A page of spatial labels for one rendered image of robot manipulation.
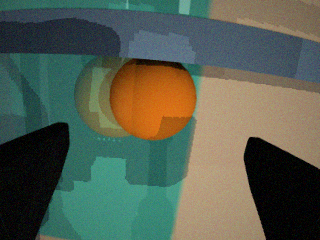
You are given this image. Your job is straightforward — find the clear low wall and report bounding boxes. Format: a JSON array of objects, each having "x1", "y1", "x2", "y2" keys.
[{"x1": 0, "y1": 53, "x2": 16, "y2": 145}]

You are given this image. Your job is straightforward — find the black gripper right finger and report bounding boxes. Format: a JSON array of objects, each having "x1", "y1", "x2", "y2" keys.
[{"x1": 244, "y1": 136, "x2": 320, "y2": 240}]

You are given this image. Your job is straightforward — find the dark blue l-shaped wall trim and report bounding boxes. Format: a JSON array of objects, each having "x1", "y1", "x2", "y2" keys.
[{"x1": 0, "y1": 8, "x2": 320, "y2": 84}]

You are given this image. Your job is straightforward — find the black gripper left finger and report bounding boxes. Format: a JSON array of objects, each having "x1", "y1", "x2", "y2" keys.
[{"x1": 0, "y1": 123, "x2": 69, "y2": 240}]

